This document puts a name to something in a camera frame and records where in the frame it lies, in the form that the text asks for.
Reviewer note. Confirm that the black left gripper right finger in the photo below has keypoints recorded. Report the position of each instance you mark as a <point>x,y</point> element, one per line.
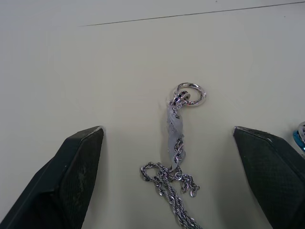
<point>269,176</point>

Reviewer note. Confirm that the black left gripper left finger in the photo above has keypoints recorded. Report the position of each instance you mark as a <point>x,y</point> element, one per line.
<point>59,181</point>

